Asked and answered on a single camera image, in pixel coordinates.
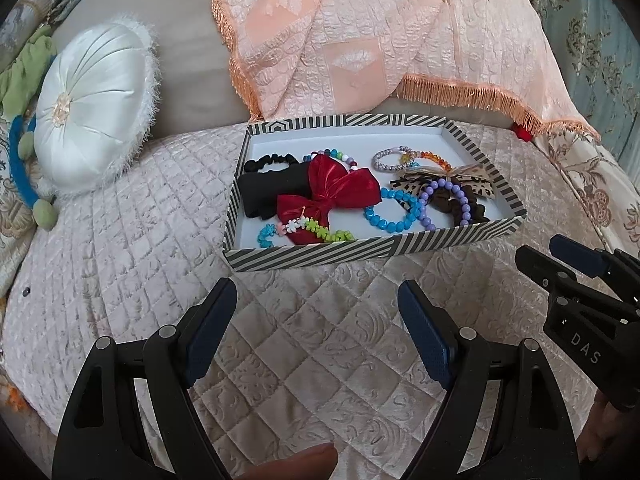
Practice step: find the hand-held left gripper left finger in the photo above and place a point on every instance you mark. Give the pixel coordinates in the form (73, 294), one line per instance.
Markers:
(212, 330)

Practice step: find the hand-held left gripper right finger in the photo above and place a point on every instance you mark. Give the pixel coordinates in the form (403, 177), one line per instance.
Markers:
(425, 335)

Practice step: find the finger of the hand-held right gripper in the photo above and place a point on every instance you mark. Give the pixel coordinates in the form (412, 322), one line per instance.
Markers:
(545, 267)
(575, 252)

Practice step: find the brown scrunchie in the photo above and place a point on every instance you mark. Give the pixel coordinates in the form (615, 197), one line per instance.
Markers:
(475, 205)

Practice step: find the leopard print bow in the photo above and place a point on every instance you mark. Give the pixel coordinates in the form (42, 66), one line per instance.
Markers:
(450, 177)

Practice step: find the black scrunchie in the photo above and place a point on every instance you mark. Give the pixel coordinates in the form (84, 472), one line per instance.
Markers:
(270, 185)

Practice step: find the red bow hair clip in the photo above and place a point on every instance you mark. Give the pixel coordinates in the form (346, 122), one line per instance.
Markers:
(340, 185)

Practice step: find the striped cardboard box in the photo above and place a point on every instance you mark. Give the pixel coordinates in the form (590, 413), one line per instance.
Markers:
(350, 135)

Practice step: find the person's right hand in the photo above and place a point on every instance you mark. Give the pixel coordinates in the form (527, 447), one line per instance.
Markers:
(605, 430)

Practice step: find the person's left hand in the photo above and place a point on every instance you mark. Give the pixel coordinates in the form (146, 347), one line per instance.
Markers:
(295, 465)

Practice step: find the cream floral bed cover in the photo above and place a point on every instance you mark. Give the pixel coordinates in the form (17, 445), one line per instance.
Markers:
(585, 180)

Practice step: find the beige quilted bedspread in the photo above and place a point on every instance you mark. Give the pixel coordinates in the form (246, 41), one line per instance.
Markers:
(150, 240)

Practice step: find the small red object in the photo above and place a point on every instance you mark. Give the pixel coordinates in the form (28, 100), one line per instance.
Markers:
(524, 132)

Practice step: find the teal floral curtain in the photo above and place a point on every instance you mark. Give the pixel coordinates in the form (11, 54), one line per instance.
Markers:
(590, 35)

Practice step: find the cream floral embroidered cloth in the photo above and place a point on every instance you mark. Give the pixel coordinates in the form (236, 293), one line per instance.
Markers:
(10, 220)

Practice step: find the white round satin cushion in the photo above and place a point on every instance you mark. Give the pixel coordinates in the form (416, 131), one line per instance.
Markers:
(95, 105)

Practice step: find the beige upholstered headboard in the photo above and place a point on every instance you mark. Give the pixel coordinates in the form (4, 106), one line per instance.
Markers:
(190, 60)

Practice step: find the pink fringed blanket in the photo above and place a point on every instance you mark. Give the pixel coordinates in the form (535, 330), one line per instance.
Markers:
(375, 35)

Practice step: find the green plush toy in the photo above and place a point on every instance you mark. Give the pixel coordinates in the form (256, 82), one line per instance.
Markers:
(25, 75)

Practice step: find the pale blue embroidered pillow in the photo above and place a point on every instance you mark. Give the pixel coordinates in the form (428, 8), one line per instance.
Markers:
(20, 20)

